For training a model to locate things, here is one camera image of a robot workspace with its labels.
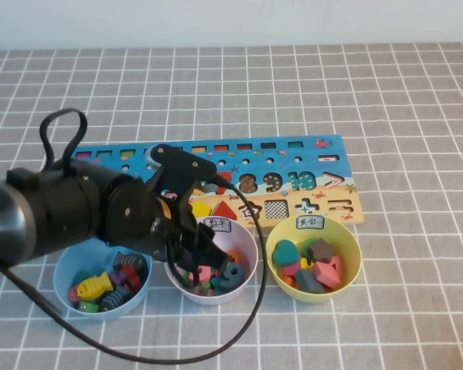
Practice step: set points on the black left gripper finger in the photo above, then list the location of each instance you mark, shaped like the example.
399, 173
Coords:
186, 264
214, 250

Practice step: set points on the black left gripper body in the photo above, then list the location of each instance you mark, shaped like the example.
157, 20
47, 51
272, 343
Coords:
173, 223

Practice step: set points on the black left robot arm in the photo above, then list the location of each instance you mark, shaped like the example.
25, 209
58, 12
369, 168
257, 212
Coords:
61, 216

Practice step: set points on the paper label on pink bowl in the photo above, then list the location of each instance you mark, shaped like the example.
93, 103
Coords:
220, 225

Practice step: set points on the yellow wooden pentagon piece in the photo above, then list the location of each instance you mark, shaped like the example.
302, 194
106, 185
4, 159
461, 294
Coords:
202, 210

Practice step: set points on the light pink plastic bowl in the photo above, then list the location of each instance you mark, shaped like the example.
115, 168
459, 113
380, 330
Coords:
247, 246

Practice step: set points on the red wooden triangle piece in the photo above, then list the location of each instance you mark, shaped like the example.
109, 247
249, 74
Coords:
225, 212

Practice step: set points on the teal wooden heart piece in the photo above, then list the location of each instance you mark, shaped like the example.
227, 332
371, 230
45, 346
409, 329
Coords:
286, 253

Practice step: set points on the small pink wooden piece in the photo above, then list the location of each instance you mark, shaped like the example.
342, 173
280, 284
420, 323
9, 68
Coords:
291, 271

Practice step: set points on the orange wooden shape piece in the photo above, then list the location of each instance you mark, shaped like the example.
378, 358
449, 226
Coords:
289, 282

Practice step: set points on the yellow wooden plus piece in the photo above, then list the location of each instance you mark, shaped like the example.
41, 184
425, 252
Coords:
305, 264

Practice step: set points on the grey wooden block piece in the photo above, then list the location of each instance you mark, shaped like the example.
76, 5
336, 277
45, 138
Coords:
308, 280

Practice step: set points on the paper label on yellow bowl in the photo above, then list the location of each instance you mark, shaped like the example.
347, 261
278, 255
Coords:
310, 222

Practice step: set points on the brown wooden star piece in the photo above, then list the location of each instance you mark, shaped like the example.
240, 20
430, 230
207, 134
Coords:
322, 249

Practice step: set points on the pink wooden trapezoid piece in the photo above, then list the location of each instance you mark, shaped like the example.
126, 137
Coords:
326, 274

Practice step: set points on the light blue plastic bowl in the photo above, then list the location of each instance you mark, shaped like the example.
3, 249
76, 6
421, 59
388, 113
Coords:
63, 277

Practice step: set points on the red wooden shape piece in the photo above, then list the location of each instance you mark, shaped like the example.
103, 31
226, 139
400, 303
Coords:
337, 264

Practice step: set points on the blue wooden number puzzle board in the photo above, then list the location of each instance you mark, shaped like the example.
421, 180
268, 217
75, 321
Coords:
312, 162

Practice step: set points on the light yellow plastic bowl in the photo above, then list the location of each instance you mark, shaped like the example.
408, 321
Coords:
351, 254

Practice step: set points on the green wooden number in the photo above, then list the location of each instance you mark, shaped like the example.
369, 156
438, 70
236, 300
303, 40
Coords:
187, 278

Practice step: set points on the pink wooden number five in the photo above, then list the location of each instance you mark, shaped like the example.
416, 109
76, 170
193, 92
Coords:
205, 272

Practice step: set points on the orange wooden number zero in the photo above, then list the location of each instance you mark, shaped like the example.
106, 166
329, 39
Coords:
235, 256

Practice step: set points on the dark teal number nine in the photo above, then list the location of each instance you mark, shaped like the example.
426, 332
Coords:
231, 277

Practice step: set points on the red wooden fish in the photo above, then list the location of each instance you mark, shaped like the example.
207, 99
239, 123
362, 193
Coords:
133, 277

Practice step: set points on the brown striped wooden fish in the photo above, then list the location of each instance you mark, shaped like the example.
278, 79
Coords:
131, 263

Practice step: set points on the red wooden number seven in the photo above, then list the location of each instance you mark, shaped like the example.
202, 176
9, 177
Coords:
225, 178

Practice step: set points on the purple wooden fish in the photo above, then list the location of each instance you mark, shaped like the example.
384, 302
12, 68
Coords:
116, 278

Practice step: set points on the dark grey wooden fish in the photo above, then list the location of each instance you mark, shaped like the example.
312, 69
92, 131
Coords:
113, 298

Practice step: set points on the yellow wooden fish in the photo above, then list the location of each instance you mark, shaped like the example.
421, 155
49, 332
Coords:
94, 287

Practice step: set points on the teal wooden fish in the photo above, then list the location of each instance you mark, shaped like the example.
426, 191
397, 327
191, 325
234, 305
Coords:
81, 276

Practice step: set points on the green wooden fish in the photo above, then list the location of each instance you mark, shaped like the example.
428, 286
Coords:
86, 307

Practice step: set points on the pink wooden fish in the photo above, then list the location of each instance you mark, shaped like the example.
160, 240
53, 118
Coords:
74, 296

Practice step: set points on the grey grid tablecloth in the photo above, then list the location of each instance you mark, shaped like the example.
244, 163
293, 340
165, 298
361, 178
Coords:
409, 115

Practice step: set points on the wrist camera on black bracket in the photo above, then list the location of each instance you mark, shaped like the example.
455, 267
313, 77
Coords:
181, 163

